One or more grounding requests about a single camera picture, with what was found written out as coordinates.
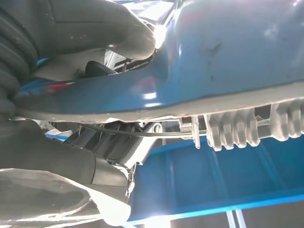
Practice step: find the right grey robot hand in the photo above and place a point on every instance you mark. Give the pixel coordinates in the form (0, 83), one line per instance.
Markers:
(47, 157)

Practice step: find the blue metal shelf rack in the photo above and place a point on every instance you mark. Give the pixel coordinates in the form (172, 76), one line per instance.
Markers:
(213, 176)

